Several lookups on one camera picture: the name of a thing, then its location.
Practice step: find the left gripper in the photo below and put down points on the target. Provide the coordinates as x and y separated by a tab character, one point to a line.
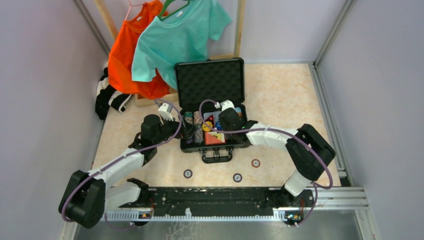
175	124

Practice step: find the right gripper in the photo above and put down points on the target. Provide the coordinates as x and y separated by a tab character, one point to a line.
223	126

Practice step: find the blue round button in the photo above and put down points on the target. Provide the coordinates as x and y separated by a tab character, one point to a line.
217	125

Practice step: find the red black triangle marker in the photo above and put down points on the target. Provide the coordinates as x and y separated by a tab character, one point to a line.
209	117

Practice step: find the red playing card box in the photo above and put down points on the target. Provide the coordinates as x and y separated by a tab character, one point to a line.
214	138

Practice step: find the yellow round button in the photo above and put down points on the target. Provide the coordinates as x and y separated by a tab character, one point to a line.
207	126

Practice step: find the black poker set case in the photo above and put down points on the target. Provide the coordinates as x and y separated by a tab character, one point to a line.
202	84

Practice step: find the red white chip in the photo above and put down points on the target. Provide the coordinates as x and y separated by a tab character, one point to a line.
255	163

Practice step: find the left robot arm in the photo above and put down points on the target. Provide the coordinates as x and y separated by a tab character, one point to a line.
89	195

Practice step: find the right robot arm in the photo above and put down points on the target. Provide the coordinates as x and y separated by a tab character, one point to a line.
310	152

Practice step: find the orange red chip row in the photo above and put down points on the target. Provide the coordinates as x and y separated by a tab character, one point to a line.
239	112

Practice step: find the blue backed card deck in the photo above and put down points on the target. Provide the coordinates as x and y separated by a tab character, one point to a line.
216	115

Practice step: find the green blue chip row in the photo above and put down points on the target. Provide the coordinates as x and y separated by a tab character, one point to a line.
188	117

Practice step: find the tan blue chip row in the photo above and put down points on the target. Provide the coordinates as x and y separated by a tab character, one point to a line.
198	135

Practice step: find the wooden clothes rack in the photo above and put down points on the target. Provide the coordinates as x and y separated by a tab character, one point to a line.
111	26

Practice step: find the purple chip on table left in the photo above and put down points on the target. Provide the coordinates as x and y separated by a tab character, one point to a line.
187	173

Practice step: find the purple chip on table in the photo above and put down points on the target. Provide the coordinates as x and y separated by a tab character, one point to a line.
237	177
187	173

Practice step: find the purple chip on table right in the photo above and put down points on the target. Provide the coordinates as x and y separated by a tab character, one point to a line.
237	177

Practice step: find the black white striped garment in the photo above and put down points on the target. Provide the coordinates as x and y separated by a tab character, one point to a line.
108	97

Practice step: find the orange t-shirt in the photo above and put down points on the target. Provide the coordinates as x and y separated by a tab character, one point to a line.
122	53

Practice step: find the teal t-shirt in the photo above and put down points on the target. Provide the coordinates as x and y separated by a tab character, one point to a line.
182	37

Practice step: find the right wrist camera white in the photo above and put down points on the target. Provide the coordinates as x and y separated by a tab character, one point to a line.
227	104

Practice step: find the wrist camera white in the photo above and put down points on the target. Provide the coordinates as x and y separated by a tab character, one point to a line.
165	111
227	104

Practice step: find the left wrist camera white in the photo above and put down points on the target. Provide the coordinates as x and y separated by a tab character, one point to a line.
165	111

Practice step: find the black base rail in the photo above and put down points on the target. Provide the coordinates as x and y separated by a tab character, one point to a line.
219	202

